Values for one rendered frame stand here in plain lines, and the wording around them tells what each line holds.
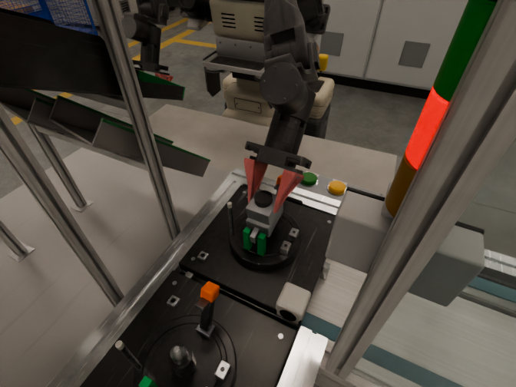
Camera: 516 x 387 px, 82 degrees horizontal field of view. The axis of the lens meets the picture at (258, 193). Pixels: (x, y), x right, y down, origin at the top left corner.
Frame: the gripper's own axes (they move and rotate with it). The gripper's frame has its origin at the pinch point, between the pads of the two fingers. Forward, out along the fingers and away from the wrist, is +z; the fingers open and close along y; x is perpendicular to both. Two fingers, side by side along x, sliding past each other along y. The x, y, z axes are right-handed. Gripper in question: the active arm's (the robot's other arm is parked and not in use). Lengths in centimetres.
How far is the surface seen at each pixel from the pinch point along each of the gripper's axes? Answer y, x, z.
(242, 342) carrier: 5.3, -6.4, 20.0
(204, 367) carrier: 2.7, -12.0, 22.3
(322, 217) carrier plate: 8.3, 15.8, 0.7
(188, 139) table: -46, 41, -7
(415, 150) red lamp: 17.3, -25.2, -10.2
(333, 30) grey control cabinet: -67, 258, -155
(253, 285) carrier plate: 2.5, 0.5, 14.1
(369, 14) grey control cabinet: -36, 249, -169
